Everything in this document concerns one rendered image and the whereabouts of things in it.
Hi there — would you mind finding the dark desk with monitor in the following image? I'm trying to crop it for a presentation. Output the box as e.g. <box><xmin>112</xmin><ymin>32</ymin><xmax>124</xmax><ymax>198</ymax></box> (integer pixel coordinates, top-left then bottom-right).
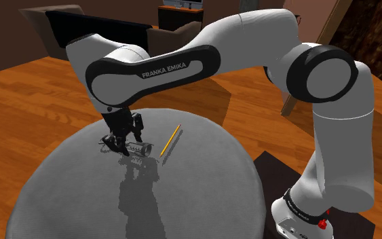
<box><xmin>157</xmin><ymin>0</ymin><xmax>205</xmax><ymax>33</ymax></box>

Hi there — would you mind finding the dark robot stand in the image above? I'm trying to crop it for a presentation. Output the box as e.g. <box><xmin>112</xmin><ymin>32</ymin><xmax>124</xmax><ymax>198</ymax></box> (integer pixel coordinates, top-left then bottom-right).
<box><xmin>252</xmin><ymin>150</ymin><xmax>376</xmax><ymax>239</ymax></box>

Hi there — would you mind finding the dark metal cylinder tool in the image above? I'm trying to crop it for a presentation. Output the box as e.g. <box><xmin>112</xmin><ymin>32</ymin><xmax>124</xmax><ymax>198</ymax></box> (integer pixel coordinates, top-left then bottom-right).
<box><xmin>98</xmin><ymin>139</ymin><xmax>155</xmax><ymax>158</ymax></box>

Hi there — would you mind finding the yellow pencil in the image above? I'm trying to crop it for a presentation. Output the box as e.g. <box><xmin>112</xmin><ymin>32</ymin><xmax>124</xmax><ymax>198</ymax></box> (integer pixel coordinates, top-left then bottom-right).
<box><xmin>158</xmin><ymin>124</ymin><xmax>182</xmax><ymax>159</ymax></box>

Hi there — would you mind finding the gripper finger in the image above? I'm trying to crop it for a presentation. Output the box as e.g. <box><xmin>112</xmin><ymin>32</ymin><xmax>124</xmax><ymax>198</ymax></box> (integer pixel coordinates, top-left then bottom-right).
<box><xmin>131</xmin><ymin>113</ymin><xmax>145</xmax><ymax>143</ymax></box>
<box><xmin>101</xmin><ymin>132</ymin><xmax>131</xmax><ymax>158</ymax></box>

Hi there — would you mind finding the round grey ottoman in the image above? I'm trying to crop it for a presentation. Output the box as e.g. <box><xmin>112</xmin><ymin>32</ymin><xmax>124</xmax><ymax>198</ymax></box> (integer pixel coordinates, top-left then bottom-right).
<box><xmin>5</xmin><ymin>108</ymin><xmax>267</xmax><ymax>239</ymax></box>

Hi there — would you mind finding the leaning wooden framed board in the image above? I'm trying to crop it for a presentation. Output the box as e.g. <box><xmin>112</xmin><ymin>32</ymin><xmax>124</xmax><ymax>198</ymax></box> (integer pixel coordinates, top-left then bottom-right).
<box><xmin>280</xmin><ymin>0</ymin><xmax>354</xmax><ymax>117</ymax></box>

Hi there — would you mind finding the brown armchair with black seat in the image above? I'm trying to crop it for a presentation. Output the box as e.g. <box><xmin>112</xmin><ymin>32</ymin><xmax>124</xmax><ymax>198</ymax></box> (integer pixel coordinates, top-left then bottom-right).
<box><xmin>18</xmin><ymin>4</ymin><xmax>204</xmax><ymax>62</ymax></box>

